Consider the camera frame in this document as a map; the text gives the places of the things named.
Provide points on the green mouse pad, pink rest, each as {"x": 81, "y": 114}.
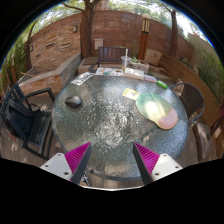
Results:
{"x": 153, "y": 108}

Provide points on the dark wooden slatted chair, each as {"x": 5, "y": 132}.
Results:
{"x": 110, "y": 53}

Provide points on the beige stone bench block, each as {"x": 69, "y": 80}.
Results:
{"x": 86, "y": 66}

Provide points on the raised stone planter bed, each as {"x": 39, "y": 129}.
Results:
{"x": 50, "y": 78}

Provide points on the dark wall lamp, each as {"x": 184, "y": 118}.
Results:
{"x": 75, "y": 28}

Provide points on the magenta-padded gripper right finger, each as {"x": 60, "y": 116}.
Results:
{"x": 164, "y": 165}

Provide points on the colourful printed sheet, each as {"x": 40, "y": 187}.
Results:
{"x": 108, "y": 71}

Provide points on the dark wicker chair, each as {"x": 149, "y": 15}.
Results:
{"x": 191, "y": 98}

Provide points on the slender tree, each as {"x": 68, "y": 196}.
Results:
{"x": 174, "y": 33}

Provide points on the white planter box with plant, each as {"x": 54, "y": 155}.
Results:
{"x": 141, "y": 66}

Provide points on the small white book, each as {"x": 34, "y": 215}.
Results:
{"x": 150, "y": 78}

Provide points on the black slatted armchair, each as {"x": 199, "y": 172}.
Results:
{"x": 40, "y": 128}

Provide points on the small green bottle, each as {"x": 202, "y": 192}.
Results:
{"x": 162, "y": 84}

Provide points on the beige stone slab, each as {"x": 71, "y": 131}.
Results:
{"x": 153, "y": 56}

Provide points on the large tree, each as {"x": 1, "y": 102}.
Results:
{"x": 86, "y": 30}

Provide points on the wooden garden lamp post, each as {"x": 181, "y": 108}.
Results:
{"x": 144, "y": 36}

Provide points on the yellow card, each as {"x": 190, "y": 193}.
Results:
{"x": 130, "y": 93}

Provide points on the dark grey computer mouse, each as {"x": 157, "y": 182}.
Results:
{"x": 73, "y": 101}

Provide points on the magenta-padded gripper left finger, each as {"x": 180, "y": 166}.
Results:
{"x": 56, "y": 165}

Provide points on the clear plastic cup with straw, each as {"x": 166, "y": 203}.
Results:
{"x": 126, "y": 61}

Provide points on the black backpack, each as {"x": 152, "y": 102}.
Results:
{"x": 18, "y": 120}

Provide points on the beige wall box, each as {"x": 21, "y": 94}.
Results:
{"x": 98, "y": 44}

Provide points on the large white book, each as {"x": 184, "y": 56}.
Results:
{"x": 134, "y": 73}

